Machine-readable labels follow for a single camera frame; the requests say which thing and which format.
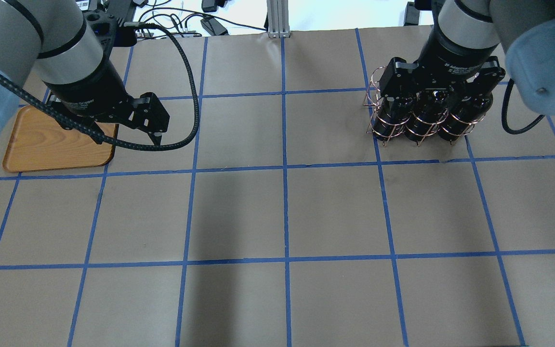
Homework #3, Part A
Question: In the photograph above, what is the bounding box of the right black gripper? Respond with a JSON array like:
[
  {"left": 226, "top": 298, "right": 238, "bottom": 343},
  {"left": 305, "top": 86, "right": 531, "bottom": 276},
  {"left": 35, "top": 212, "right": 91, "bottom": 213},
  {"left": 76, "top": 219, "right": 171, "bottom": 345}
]
[{"left": 379, "top": 29, "right": 506, "bottom": 97}]

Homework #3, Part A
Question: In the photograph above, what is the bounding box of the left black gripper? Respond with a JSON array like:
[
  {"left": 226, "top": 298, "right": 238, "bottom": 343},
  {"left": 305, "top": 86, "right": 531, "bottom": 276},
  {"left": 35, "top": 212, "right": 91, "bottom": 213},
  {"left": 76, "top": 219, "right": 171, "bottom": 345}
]
[{"left": 45, "top": 61, "right": 170, "bottom": 146}]

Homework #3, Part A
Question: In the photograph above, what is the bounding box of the dark wine bottle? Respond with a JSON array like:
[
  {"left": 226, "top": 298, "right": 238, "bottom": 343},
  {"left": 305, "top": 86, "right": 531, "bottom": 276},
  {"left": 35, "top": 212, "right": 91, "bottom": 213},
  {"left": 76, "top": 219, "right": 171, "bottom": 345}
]
[
  {"left": 404, "top": 89, "right": 450, "bottom": 144},
  {"left": 370, "top": 96, "right": 416, "bottom": 142}
]

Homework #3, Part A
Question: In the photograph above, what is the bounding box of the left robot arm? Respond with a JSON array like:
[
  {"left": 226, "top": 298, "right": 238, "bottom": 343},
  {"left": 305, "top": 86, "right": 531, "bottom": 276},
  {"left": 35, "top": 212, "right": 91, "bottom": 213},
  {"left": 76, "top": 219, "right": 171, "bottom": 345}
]
[{"left": 0, "top": 0, "right": 171, "bottom": 151}]

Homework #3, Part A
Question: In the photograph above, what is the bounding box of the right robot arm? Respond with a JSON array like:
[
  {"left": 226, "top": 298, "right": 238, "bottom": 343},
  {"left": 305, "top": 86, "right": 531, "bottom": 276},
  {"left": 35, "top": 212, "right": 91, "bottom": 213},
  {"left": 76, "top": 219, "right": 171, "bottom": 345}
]
[{"left": 379, "top": 0, "right": 555, "bottom": 116}]

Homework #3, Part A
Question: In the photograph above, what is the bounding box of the dark wine bottle end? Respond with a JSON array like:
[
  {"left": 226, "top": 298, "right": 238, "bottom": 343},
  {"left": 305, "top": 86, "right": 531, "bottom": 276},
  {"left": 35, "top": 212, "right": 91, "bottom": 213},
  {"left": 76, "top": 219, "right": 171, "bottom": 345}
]
[{"left": 437, "top": 93, "right": 493, "bottom": 143}]

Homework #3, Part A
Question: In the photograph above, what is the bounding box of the wooden tray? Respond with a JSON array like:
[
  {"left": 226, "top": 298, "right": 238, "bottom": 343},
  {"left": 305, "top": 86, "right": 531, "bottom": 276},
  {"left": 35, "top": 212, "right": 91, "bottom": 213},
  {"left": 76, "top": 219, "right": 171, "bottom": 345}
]
[{"left": 2, "top": 106, "right": 115, "bottom": 172}]

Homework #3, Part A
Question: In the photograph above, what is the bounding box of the black braided cable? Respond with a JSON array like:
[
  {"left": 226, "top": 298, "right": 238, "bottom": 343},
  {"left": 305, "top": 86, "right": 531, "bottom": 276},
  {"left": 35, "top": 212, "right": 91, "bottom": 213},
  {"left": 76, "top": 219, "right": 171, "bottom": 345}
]
[{"left": 0, "top": 22, "right": 200, "bottom": 152}]

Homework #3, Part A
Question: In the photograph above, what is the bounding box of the copper wire bottle basket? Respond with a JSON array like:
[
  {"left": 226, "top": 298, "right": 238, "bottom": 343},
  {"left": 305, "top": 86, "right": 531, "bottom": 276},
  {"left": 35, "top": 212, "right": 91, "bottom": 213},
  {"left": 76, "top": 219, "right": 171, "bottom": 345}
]
[{"left": 364, "top": 58, "right": 491, "bottom": 146}]

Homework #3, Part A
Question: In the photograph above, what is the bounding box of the aluminium frame post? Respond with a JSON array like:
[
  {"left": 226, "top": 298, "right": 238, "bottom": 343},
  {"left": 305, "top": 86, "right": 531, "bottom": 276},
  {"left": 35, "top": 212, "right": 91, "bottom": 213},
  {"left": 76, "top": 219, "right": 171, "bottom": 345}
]
[{"left": 266, "top": 0, "right": 291, "bottom": 39}]

